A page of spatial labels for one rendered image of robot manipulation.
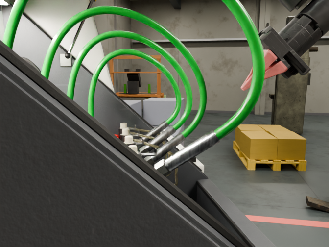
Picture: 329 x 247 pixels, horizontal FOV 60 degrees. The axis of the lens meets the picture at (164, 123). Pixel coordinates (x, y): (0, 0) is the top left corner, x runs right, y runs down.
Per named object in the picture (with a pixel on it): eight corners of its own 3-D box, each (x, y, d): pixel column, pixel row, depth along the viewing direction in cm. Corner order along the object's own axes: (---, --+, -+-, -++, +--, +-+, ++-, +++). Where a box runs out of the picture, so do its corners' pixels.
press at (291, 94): (253, 124, 734) (258, 23, 692) (299, 125, 716) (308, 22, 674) (262, 134, 608) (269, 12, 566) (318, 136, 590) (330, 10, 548)
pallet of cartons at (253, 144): (232, 147, 503) (233, 123, 495) (284, 149, 489) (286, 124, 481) (238, 169, 385) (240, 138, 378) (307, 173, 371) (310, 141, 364)
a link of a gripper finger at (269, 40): (221, 70, 55) (258, 34, 53) (246, 97, 56) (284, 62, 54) (226, 70, 48) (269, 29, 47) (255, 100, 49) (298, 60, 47)
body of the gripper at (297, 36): (252, 38, 53) (283, 8, 52) (289, 77, 54) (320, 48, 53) (261, 33, 47) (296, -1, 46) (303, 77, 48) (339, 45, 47)
